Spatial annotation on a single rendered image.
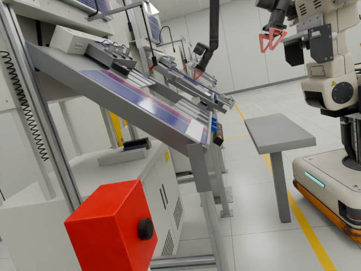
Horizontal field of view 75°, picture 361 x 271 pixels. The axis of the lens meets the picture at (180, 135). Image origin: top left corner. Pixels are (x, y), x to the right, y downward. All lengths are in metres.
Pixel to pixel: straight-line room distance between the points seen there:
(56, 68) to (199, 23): 8.24
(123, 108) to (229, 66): 8.13
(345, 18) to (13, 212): 1.69
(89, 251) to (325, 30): 1.21
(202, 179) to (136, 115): 0.31
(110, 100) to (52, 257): 0.75
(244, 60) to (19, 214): 8.32
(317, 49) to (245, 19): 7.81
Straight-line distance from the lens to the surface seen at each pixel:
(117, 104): 0.83
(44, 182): 1.09
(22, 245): 1.33
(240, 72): 8.89
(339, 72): 1.36
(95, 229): 0.45
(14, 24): 0.99
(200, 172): 0.78
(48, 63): 0.94
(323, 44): 1.30
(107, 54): 1.19
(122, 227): 0.44
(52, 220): 1.15
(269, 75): 9.04
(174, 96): 1.47
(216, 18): 1.57
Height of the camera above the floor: 0.96
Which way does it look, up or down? 13 degrees down
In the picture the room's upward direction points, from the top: 13 degrees counter-clockwise
